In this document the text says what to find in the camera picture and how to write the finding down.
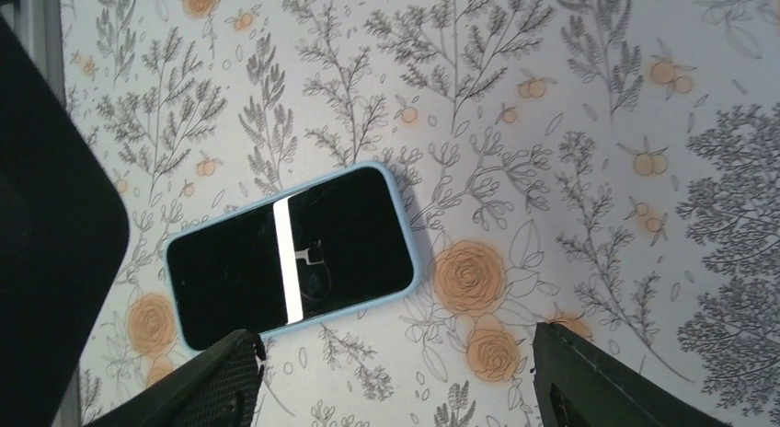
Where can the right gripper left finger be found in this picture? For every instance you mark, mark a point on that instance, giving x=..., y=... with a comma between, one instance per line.
x=219, y=387

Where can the aluminium front rail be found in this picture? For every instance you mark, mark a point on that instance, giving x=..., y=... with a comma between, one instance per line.
x=38, y=26

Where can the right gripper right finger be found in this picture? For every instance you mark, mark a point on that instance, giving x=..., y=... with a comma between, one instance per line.
x=578, y=384

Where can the phone in light blue case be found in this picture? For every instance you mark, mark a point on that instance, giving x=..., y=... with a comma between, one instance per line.
x=333, y=245

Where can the black phone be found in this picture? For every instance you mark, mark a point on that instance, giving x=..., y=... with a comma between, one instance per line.
x=64, y=233

